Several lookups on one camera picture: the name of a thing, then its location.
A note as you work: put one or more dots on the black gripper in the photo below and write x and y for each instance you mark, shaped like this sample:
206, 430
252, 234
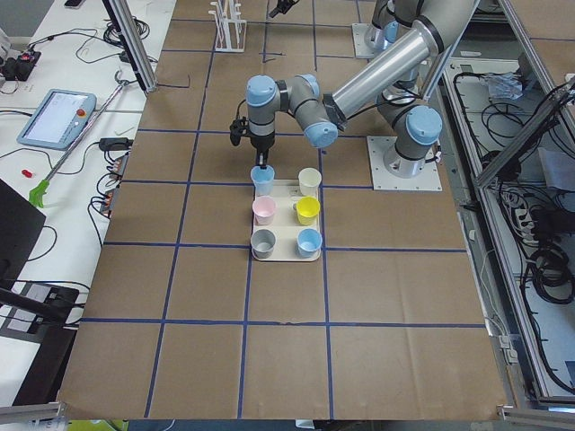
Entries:
261, 143

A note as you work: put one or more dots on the light blue plastic cup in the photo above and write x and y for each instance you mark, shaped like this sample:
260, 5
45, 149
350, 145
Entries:
309, 241
262, 179

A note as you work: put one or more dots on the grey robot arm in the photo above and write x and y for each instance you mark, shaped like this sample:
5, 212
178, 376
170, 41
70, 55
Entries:
426, 29
382, 31

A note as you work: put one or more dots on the pink plastic cup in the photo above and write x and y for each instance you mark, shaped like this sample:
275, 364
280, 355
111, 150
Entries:
264, 209

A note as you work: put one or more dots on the cream white plastic cup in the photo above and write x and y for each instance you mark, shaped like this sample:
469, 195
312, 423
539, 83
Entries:
309, 180

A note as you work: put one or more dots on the yellow plastic cup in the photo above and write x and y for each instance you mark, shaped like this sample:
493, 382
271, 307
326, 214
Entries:
307, 210

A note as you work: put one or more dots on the grey plastic cup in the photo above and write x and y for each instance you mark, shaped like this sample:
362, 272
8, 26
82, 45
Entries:
263, 242

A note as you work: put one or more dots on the cream tray with rabbit print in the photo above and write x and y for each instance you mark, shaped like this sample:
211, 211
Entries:
285, 224

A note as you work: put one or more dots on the blue teach pendant tablet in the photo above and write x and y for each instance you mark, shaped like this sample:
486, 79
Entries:
59, 120

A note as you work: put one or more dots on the black monitor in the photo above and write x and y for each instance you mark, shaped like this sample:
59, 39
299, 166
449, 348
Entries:
21, 225

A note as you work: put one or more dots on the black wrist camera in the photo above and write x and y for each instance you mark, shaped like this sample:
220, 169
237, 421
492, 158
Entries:
238, 129

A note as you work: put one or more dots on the white wire cup rack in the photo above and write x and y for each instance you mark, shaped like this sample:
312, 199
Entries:
230, 25

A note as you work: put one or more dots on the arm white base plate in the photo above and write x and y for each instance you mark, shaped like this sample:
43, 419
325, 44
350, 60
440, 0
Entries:
391, 172
361, 49

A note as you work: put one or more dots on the aluminium frame post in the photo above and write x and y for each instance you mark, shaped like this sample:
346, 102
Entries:
124, 23

